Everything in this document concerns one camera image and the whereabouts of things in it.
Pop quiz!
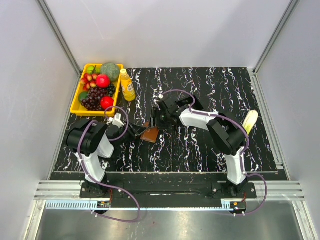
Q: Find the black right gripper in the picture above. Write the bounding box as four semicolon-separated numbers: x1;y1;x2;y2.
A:
147;108;171;132

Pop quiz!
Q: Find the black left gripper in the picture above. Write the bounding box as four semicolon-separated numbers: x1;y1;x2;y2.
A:
115;120;148;148

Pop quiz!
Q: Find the brown leather card holder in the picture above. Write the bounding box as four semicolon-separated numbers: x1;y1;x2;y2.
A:
140;121;159;143

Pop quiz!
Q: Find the black plastic card box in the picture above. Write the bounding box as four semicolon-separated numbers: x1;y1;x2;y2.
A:
176;96;204;111

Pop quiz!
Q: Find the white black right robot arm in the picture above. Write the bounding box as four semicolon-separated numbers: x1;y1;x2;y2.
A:
151;94;246;198

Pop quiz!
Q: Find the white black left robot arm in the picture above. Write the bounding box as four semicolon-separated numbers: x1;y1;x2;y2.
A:
65;113;147;198

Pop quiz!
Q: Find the yellow juice bottle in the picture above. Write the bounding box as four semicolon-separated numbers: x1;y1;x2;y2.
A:
120;68;136;102

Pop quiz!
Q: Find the red pomegranate lower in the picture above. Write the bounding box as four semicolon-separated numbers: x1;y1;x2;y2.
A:
100;96;114;110

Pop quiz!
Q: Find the red pomegranate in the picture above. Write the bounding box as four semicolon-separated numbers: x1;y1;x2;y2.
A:
100;96;114;110
96;74;111;88

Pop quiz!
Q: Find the black grape bunch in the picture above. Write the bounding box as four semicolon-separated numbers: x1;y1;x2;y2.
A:
106;83;117;98

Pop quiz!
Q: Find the dark purple grape bunch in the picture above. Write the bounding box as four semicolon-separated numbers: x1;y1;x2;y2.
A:
80;86;109;111

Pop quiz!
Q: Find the red pomegranate upper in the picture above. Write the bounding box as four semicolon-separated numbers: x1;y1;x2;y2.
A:
96;74;111;88

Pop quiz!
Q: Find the yellow plastic fruit tray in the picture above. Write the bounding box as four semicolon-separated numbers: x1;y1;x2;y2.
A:
70;63;124;117

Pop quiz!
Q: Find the green lime fruit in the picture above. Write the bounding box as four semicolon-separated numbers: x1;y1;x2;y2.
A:
78;91;89;103

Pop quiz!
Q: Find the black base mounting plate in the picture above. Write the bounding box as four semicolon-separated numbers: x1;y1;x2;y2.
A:
79;171;258;210

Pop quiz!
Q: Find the green melon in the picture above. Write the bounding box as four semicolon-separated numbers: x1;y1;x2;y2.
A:
100;62;121;83

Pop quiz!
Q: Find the small red fruit cluster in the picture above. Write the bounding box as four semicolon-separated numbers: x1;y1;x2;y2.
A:
80;73;98;92

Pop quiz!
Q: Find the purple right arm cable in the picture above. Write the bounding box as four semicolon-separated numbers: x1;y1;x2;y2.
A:
157;89;268;217

